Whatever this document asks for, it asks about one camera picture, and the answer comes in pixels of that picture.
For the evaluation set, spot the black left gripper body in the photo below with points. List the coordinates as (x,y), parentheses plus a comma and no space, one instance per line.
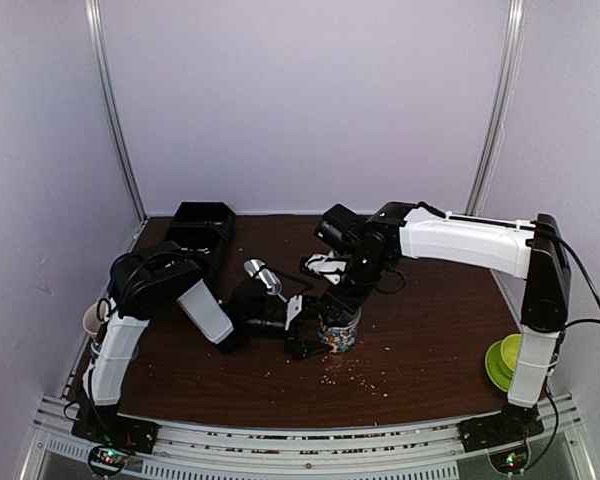
(295,323)

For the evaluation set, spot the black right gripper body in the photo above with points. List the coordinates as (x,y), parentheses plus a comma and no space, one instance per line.
(366,276)

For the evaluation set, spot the clear plastic jar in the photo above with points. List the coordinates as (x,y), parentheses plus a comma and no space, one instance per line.
(340,339)

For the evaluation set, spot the silver metal scoop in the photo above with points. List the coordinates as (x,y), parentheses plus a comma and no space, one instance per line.
(257,269)

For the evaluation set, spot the black three-compartment candy tray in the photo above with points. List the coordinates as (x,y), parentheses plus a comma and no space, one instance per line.
(204,229)

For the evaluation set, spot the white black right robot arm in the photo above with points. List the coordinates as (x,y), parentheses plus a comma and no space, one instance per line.
(363,248)

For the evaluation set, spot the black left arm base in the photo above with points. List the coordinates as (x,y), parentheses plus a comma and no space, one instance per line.
(116,438)

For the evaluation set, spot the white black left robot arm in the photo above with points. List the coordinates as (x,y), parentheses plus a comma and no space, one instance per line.
(143,283)

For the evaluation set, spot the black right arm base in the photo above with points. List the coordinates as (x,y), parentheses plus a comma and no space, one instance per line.
(504,436)

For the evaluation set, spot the green saucer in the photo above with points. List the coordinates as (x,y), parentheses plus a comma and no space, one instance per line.
(497,371)

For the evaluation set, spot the green bowl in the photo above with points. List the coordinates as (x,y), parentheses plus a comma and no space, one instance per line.
(508,353)

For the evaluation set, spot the beige patterned ceramic mug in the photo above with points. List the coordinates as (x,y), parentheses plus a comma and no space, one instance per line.
(93,319)

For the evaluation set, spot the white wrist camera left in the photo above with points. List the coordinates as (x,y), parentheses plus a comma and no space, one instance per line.
(293,308)

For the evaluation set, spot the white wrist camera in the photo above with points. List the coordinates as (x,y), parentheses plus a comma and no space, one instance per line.
(326,266)
(293,308)

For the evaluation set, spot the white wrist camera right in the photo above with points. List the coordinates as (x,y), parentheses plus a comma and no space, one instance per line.
(326,266)

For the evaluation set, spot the aluminium corner post right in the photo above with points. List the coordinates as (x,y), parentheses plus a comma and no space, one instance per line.
(494,135)

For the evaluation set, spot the aluminium corner post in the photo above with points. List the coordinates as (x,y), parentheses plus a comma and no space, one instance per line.
(98,41)
(494,135)

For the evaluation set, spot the aluminium corner post left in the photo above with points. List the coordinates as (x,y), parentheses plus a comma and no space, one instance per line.
(98,41)

